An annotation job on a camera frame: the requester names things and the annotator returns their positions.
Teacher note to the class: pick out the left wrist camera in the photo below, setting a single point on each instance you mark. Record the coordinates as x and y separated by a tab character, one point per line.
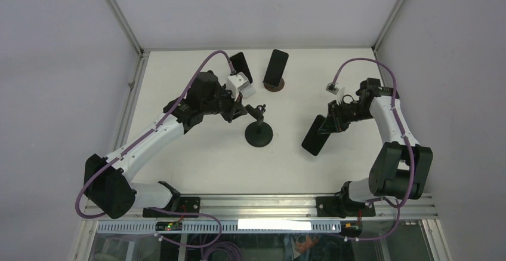
235	83

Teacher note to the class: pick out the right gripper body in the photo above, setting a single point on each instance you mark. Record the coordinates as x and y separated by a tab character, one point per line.
346	114

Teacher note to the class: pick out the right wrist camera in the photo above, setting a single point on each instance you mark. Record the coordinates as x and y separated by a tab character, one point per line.
337	91

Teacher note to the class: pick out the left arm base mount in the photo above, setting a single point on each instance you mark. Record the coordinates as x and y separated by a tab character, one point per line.
185	204

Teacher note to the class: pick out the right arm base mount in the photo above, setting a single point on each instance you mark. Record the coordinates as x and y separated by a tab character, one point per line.
332	206

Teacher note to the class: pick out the white slotted cable duct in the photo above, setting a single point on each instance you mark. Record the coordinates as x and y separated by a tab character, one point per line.
241	226

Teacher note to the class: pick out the black phone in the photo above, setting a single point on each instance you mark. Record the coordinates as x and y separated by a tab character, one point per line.
240	65
314	141
276	67

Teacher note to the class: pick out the aluminium frame rail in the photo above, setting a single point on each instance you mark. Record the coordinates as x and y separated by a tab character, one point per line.
281	206

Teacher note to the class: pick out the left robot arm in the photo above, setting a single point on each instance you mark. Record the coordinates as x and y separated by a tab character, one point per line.
108	180

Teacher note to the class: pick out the black tall clamp stand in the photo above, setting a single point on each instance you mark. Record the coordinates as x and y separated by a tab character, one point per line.
259	133

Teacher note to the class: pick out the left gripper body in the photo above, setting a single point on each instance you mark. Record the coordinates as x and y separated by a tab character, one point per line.
227	105

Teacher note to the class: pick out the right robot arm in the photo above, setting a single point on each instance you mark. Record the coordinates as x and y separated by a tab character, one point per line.
402	165

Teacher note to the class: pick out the white folding phone stand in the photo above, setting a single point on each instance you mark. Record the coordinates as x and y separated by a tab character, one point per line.
248	91

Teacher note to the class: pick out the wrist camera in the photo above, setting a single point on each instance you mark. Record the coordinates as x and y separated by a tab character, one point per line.
235	83
337	91

